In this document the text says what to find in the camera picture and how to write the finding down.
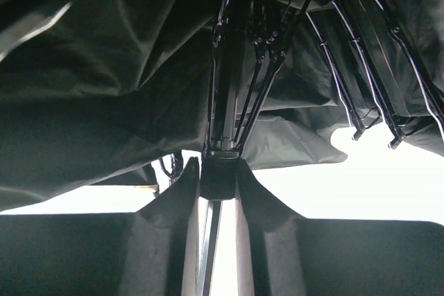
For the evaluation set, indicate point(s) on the beige folding umbrella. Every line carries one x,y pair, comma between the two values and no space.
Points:
94,91

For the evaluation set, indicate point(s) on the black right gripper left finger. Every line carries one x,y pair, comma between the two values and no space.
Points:
162,244

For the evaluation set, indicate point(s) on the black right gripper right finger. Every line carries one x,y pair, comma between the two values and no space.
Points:
268,255

